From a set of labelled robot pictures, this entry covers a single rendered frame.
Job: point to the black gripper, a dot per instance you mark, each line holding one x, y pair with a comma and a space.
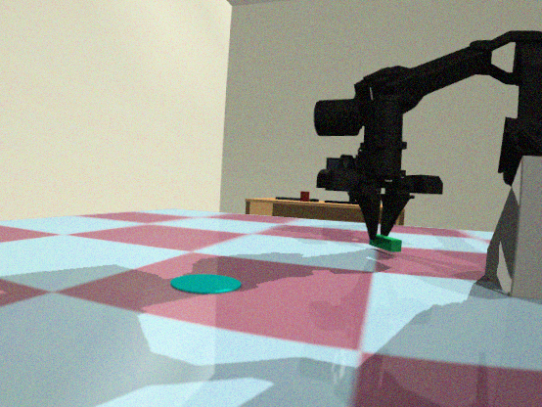
382, 154

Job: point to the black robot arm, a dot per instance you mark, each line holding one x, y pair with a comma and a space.
397, 90

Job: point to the teal flat disc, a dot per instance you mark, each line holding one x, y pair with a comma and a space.
205, 284

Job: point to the green rectangular post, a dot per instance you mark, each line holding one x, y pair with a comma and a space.
386, 243

